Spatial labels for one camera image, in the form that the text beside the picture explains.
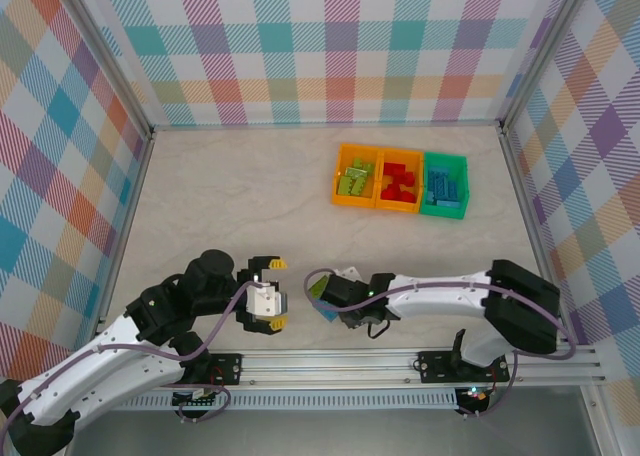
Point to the small red lego brick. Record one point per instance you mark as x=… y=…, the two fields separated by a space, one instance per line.
x=389 y=193
x=409 y=178

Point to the long blue lego brick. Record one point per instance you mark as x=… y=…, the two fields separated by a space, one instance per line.
x=443 y=188

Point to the small blue lego brick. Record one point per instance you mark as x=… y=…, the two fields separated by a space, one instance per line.
x=440 y=169

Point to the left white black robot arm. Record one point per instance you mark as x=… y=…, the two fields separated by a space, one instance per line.
x=100 y=371

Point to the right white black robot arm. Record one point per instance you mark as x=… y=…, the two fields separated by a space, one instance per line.
x=440 y=301

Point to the orange plastic bin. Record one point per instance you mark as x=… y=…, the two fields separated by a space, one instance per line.
x=340 y=201
x=400 y=206

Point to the small green circuit board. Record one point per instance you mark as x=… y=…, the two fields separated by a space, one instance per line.
x=197 y=395

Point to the green plastic bin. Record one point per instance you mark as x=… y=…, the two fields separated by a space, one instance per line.
x=465 y=176

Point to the small controller board with LED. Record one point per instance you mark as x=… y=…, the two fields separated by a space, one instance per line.
x=477 y=396

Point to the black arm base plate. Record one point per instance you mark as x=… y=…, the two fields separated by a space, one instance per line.
x=232 y=366
x=430 y=368

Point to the wide aluminium mounting rail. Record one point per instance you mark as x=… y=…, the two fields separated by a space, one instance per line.
x=325 y=366

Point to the aluminium frame rail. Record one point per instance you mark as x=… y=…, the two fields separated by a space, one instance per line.
x=325 y=126
x=127 y=226
x=536 y=226

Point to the aluminium frame post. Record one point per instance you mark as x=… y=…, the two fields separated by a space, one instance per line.
x=542 y=51
x=597 y=421
x=112 y=51

